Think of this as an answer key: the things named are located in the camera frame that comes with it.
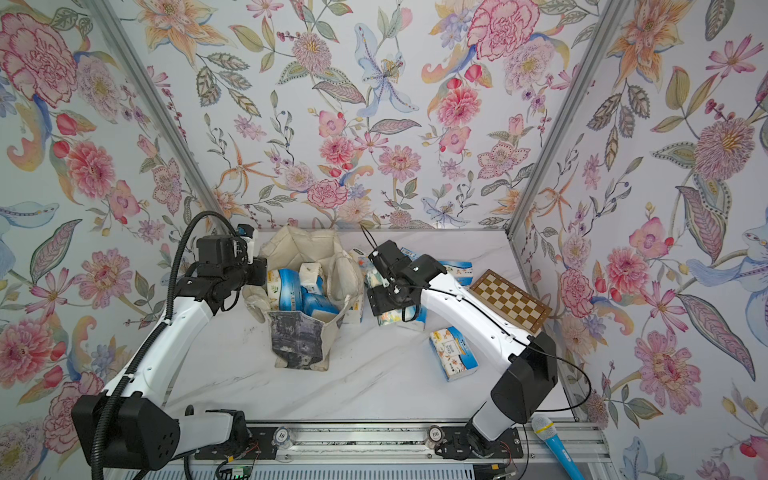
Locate green cartoon tissue pack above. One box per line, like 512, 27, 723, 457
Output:
377, 306, 428, 332

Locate cream canvas tote bag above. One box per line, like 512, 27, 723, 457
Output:
243, 226, 364, 372

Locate orange blue tissue pack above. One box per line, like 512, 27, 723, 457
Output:
429, 327, 479, 382

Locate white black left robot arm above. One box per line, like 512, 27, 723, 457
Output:
71, 257, 267, 479

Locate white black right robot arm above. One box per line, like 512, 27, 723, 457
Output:
368, 240, 558, 443

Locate blue white floral tissue pack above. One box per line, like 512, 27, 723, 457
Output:
440, 260, 474, 286

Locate blue barcode tissue pack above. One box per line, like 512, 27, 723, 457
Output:
302, 290, 339, 320

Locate wooden chess board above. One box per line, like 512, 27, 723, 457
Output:
469, 270, 551, 335

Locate blue microphone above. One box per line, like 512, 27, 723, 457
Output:
530, 412, 585, 480

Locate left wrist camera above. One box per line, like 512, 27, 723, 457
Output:
237, 223, 258, 262

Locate metal base rail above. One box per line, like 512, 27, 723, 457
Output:
107, 419, 619, 480

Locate black corrugated cable conduit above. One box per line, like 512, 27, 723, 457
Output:
89, 210, 241, 480

